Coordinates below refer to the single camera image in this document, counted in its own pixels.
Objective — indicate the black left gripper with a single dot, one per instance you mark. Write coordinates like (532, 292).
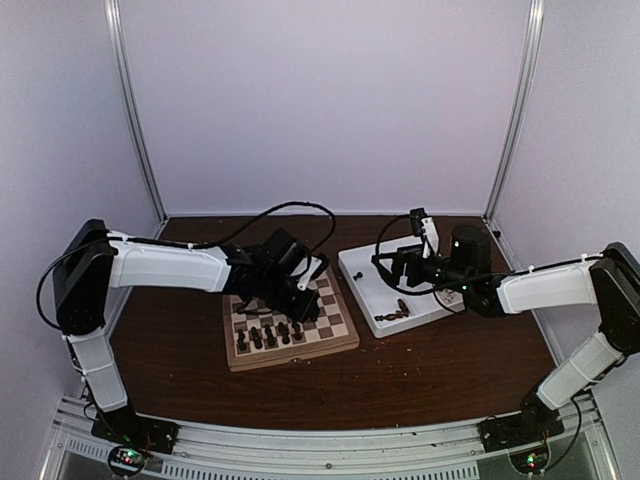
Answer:
(309, 309)

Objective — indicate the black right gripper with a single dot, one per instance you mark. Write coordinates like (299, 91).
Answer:
(413, 257)

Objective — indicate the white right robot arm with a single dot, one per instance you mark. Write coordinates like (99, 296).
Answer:
(607, 283)

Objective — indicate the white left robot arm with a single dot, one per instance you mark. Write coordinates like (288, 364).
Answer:
(98, 261)

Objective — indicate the wooden chess board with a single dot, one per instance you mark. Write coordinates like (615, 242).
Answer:
(332, 332)

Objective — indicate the dark chess piece crossing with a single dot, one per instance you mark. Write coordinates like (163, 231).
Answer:
(391, 316)

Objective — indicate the white plastic divided tray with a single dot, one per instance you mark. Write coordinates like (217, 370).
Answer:
(374, 297)

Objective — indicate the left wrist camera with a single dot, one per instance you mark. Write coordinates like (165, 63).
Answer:
(310, 269)

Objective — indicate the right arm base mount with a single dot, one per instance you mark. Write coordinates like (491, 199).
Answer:
(533, 423)

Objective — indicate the aluminium front rail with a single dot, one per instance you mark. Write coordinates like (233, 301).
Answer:
(201, 451)

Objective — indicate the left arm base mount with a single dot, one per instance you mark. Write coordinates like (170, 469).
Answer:
(125, 426)

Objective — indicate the right aluminium frame post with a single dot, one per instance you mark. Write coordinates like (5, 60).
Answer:
(528, 64)

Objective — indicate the aluminium frame post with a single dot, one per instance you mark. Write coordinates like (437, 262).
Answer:
(116, 33)
(528, 64)

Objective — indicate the left aluminium frame post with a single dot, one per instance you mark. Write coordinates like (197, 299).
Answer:
(116, 33)

